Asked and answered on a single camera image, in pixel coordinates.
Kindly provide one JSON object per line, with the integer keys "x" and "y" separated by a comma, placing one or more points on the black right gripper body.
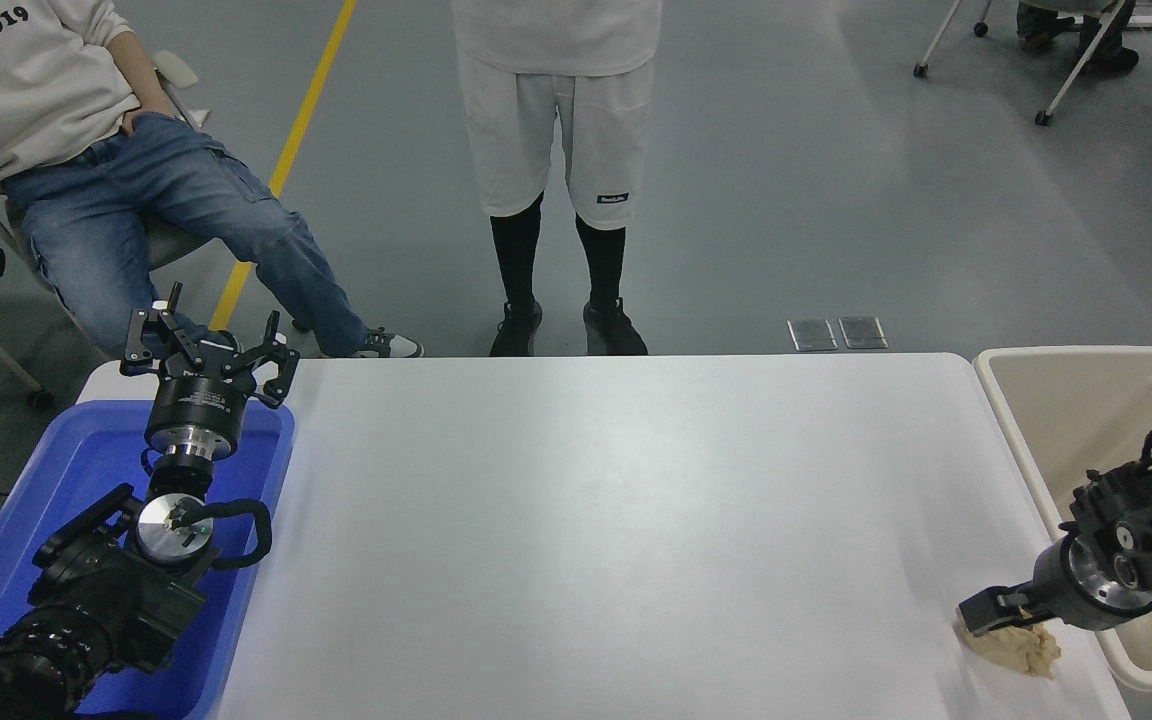
{"x": 1054, "y": 590}

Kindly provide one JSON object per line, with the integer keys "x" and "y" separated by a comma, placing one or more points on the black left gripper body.
{"x": 198, "y": 400}

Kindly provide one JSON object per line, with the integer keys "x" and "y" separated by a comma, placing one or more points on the tan paper ball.
{"x": 1021, "y": 650}

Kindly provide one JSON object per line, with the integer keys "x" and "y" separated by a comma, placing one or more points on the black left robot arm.
{"x": 106, "y": 600}

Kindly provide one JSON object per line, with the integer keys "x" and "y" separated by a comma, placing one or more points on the blue plastic tray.
{"x": 66, "y": 470}

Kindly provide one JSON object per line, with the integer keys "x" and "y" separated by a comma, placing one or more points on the large pale plastic bin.
{"x": 1076, "y": 430}

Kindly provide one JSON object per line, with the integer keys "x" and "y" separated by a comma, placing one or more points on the silver floor plate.
{"x": 863, "y": 333}
{"x": 813, "y": 335}

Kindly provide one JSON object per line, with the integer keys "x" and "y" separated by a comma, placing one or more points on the standing person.
{"x": 556, "y": 100}

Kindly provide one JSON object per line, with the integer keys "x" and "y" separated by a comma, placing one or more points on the distant seated person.
{"x": 1046, "y": 20}

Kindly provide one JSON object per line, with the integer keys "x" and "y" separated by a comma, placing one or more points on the white wheeled chair frame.
{"x": 1076, "y": 70}

